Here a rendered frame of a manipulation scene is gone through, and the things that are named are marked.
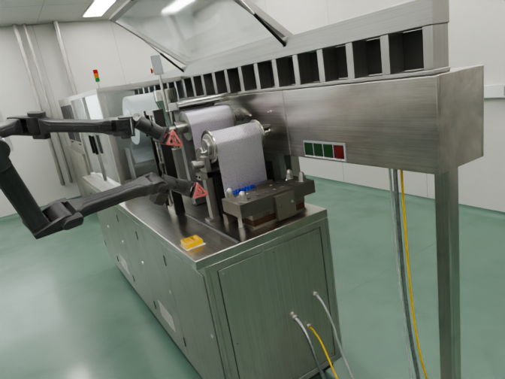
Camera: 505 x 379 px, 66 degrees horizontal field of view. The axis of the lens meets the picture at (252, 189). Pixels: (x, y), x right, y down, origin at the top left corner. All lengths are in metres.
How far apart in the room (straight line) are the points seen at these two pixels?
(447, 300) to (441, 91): 0.82
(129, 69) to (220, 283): 6.13
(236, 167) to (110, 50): 5.77
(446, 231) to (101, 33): 6.56
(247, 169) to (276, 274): 0.49
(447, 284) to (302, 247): 0.58
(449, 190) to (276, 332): 0.93
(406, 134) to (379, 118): 0.11
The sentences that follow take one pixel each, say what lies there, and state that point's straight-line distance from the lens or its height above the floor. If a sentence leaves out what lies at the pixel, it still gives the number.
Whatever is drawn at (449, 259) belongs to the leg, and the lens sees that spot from 1.63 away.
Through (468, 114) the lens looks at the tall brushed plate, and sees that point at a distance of 1.42.
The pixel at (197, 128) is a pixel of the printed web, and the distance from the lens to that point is 1.94.
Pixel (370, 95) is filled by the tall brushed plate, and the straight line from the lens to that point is 1.43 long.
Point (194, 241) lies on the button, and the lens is 1.61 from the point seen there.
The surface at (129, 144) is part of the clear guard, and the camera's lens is 2.66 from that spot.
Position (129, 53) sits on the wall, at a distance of 7.44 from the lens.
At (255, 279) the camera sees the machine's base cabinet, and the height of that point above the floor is 0.72.
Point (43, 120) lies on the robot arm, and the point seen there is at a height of 1.48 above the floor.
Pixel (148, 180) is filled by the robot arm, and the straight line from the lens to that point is 1.56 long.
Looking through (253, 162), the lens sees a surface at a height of 1.14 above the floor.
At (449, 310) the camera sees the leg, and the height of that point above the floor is 0.54.
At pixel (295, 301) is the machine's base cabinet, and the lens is 1.84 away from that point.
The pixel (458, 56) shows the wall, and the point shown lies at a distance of 3.96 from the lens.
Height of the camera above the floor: 1.52
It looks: 16 degrees down
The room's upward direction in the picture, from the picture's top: 9 degrees counter-clockwise
